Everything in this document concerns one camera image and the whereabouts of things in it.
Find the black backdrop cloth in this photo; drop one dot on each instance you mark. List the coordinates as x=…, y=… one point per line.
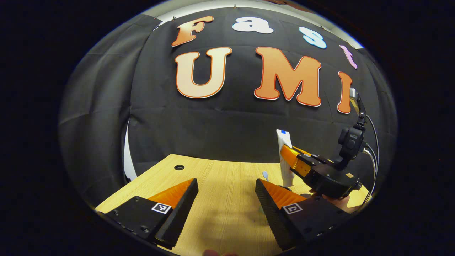
x=220, y=135

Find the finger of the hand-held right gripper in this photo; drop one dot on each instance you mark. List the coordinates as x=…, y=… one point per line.
x=320, y=159
x=293, y=160

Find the white toothpaste tube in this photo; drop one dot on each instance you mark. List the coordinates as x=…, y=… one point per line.
x=285, y=138

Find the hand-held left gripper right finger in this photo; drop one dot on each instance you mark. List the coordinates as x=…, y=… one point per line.
x=272, y=213

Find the wooden desktop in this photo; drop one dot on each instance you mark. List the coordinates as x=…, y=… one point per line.
x=220, y=199

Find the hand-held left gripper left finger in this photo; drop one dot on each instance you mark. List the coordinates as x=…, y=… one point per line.
x=181, y=209

